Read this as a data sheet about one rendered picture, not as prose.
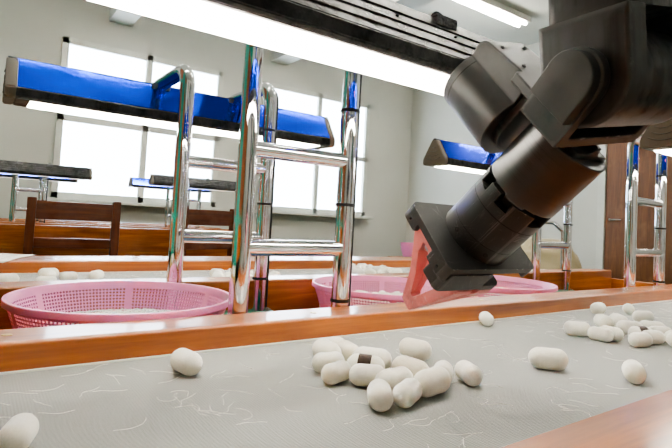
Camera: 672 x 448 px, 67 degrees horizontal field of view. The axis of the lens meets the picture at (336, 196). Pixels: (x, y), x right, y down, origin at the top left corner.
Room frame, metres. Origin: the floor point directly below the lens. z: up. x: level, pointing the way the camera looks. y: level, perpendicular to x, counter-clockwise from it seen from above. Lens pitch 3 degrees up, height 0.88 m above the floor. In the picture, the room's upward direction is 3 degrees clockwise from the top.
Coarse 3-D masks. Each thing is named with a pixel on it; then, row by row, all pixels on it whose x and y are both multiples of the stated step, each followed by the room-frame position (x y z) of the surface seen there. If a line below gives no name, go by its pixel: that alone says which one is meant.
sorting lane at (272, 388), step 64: (512, 320) 0.78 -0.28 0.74; (576, 320) 0.81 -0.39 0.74; (0, 384) 0.40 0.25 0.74; (64, 384) 0.40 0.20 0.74; (128, 384) 0.41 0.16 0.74; (192, 384) 0.42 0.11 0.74; (256, 384) 0.43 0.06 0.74; (320, 384) 0.44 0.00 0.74; (512, 384) 0.46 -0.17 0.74; (576, 384) 0.47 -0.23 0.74; (640, 384) 0.49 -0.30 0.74
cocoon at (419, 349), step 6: (402, 342) 0.53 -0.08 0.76; (408, 342) 0.53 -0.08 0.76; (414, 342) 0.53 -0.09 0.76; (420, 342) 0.52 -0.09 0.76; (426, 342) 0.52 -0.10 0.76; (402, 348) 0.53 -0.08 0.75; (408, 348) 0.53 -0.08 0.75; (414, 348) 0.52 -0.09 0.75; (420, 348) 0.52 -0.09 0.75; (426, 348) 0.52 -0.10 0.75; (402, 354) 0.53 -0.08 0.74; (408, 354) 0.53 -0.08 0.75; (414, 354) 0.52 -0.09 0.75; (420, 354) 0.52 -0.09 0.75; (426, 354) 0.52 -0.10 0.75
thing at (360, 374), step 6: (354, 366) 0.43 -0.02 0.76; (360, 366) 0.43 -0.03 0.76; (366, 366) 0.43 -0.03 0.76; (372, 366) 0.43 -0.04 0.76; (378, 366) 0.43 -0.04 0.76; (354, 372) 0.43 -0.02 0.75; (360, 372) 0.43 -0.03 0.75; (366, 372) 0.43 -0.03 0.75; (372, 372) 0.43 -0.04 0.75; (378, 372) 0.43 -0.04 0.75; (354, 378) 0.43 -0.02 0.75; (360, 378) 0.43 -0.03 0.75; (366, 378) 0.43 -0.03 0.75; (372, 378) 0.43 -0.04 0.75; (354, 384) 0.43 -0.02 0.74; (360, 384) 0.43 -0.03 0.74; (366, 384) 0.43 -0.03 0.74
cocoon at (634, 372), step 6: (630, 360) 0.50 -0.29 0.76; (624, 366) 0.49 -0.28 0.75; (630, 366) 0.48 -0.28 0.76; (636, 366) 0.48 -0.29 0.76; (642, 366) 0.49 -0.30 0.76; (624, 372) 0.49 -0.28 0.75; (630, 372) 0.48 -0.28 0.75; (636, 372) 0.48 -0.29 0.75; (642, 372) 0.48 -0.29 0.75; (630, 378) 0.48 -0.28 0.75; (636, 378) 0.48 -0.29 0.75; (642, 378) 0.48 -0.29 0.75
